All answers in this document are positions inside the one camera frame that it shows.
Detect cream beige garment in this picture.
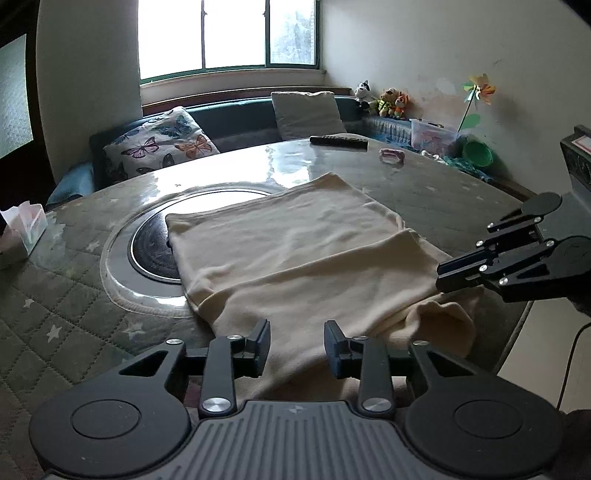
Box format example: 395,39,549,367
166,174,483,401

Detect green plastic bowl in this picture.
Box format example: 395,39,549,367
463,140,494,168

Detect clear plastic storage box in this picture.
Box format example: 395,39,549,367
411,119,460,156

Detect colourful paper pinwheel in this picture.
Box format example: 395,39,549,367
457,73,497,132

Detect pink hair scrunchie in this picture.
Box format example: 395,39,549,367
380,148,406,166

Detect round black induction cooktop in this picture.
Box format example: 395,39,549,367
127,212,181,284

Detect orange yellow plush toys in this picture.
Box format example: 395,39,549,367
378,88,410,120

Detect black remote control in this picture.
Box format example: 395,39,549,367
308,135,369,151

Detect black white plush toy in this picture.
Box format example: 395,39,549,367
355,80,378,115

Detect tissue box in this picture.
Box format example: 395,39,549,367
0,201,48,269

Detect grey plain pillow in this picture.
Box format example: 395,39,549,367
270,91,346,141

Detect dark door frosted glass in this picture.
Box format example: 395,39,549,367
1,1,55,209

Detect butterfly print pillow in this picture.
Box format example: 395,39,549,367
103,106,219,182

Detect dark teal sofa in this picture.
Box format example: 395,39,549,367
46,96,412,209

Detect green framed window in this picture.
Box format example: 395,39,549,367
138,0,320,84

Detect black cable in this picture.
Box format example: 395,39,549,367
555,320,591,411

